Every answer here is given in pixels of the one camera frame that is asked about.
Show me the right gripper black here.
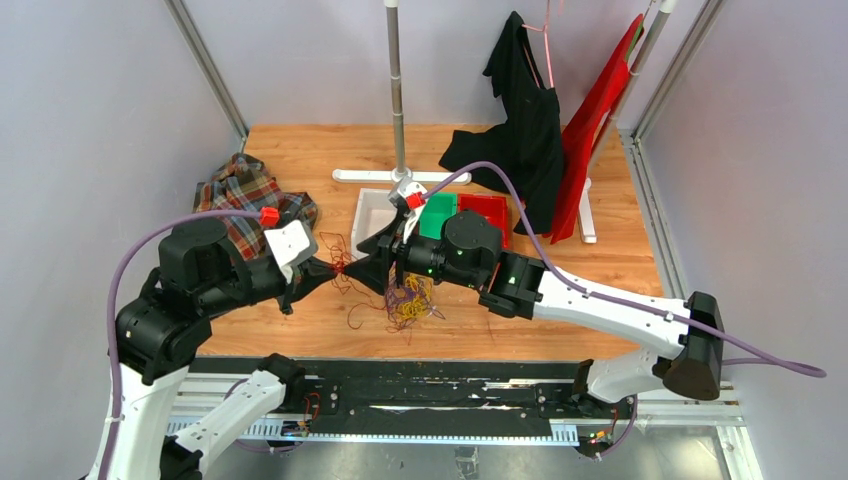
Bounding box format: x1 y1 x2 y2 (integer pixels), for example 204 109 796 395
341 213 479 297

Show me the red cable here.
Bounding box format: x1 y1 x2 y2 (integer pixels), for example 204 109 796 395
317 231 388 331

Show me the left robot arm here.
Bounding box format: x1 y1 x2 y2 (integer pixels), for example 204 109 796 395
89 210 336 479

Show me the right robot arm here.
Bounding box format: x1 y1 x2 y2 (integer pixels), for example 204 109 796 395
343 211 724 417

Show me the white plastic bin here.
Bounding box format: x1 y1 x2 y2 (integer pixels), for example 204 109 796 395
350 188 396 259

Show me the green plastic bin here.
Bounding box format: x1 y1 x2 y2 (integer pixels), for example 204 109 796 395
418 193 458 240

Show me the metal clothes rack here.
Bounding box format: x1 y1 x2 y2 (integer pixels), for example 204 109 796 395
332 0 678 244

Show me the plaid flannel shirt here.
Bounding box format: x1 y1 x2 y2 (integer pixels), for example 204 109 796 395
192 153 319 260

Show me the red plastic bin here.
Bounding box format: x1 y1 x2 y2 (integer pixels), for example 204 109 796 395
458 193 512 249

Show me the black t-shirt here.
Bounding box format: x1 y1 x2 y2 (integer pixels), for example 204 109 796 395
439 11 565 234

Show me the red t-shirt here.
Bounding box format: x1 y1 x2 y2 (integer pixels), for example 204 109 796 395
546 14 644 244

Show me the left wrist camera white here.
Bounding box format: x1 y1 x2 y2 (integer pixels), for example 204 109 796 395
264 220 319 284

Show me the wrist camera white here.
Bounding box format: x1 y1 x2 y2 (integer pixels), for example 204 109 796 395
388 177 427 242
264 220 319 284

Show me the yellow cable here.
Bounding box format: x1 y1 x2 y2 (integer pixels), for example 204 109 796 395
390 275 436 323

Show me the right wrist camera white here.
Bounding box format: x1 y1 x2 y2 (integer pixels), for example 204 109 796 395
388 177 427 242

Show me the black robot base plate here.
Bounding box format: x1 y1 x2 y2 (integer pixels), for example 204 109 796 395
271 358 636 439

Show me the pink wire hanger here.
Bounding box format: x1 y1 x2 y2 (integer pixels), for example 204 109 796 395
522 0 555 88

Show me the aluminium frame rail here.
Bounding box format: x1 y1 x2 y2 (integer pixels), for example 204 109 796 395
164 0 249 145

